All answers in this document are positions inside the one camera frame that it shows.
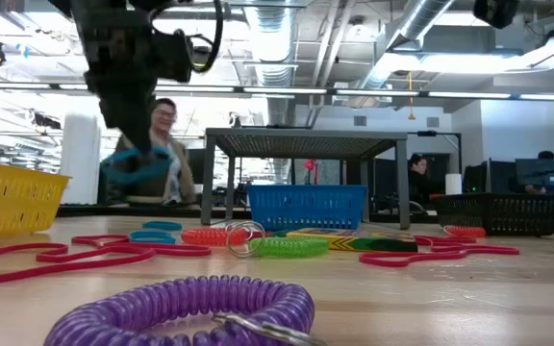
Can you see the ceiling light strip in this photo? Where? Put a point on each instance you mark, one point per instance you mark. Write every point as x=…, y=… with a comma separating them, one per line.
x=282, y=90

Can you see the silver slanted ventilation duct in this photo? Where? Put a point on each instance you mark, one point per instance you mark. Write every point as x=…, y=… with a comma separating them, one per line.
x=421, y=19

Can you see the silver spiral ventilation duct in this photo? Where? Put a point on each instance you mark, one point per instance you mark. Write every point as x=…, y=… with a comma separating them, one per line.
x=269, y=48

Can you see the green yellow Crayola crayon box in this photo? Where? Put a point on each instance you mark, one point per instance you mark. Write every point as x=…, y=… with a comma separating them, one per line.
x=354, y=242

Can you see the black plastic basket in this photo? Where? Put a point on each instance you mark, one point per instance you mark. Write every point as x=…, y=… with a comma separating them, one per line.
x=498, y=216

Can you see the red rubber band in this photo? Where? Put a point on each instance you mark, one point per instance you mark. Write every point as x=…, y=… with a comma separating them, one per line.
x=185, y=250
x=423, y=239
x=65, y=267
x=362, y=259

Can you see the white paper roll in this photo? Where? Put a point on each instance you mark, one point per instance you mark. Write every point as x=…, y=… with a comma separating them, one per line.
x=453, y=184

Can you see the white square pillar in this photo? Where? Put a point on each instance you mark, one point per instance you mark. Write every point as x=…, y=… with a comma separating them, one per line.
x=80, y=168

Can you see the black aluminium table frame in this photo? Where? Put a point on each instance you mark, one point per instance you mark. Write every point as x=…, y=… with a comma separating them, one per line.
x=238, y=211

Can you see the grey perforated metal riser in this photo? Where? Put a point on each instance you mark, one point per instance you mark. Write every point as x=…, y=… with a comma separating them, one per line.
x=306, y=137

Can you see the red desk lamp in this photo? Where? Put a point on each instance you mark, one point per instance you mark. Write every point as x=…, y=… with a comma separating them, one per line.
x=311, y=165

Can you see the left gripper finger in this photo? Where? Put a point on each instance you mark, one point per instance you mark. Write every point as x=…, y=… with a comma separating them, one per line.
x=133, y=120

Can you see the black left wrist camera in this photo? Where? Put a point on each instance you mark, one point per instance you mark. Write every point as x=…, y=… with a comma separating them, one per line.
x=173, y=55

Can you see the person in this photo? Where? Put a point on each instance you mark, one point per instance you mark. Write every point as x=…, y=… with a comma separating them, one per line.
x=419, y=180
x=166, y=117
x=546, y=155

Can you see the yellow plastic basket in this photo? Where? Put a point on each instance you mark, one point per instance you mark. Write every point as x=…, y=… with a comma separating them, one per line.
x=17, y=206

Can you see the blue plastic basket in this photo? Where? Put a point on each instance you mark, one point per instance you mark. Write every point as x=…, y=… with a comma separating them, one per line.
x=306, y=206

